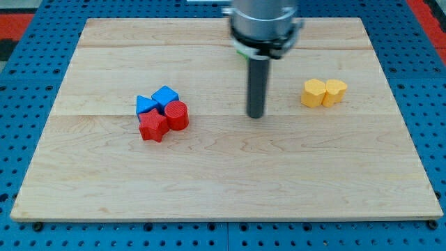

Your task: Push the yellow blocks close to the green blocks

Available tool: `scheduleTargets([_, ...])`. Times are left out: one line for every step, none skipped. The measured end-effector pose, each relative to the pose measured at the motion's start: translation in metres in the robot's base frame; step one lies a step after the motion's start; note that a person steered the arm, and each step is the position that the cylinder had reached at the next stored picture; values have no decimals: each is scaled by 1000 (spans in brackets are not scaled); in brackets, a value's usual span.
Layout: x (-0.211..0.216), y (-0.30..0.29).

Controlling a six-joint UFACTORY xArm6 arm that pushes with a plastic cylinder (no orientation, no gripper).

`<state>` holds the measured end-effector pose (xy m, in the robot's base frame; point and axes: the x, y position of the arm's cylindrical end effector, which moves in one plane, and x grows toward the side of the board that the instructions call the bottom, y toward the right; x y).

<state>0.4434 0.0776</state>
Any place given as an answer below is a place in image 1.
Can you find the red star block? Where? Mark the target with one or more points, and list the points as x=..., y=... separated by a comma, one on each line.
x=153, y=125

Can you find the red cylinder block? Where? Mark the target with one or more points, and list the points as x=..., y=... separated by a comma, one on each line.
x=177, y=115

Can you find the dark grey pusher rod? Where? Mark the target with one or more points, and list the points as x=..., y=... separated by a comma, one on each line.
x=257, y=82

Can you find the light wooden board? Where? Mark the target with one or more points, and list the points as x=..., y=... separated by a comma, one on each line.
x=354, y=161

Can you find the yellow hexagon block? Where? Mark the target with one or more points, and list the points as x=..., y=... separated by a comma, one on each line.
x=313, y=93

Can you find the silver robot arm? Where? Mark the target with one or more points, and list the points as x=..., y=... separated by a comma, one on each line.
x=262, y=31

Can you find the blue cube block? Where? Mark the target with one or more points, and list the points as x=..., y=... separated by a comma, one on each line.
x=163, y=97

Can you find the yellow heart block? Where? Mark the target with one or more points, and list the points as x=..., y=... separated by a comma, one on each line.
x=335, y=90

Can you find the blue triangle block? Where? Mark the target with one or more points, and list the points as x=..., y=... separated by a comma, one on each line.
x=144, y=105

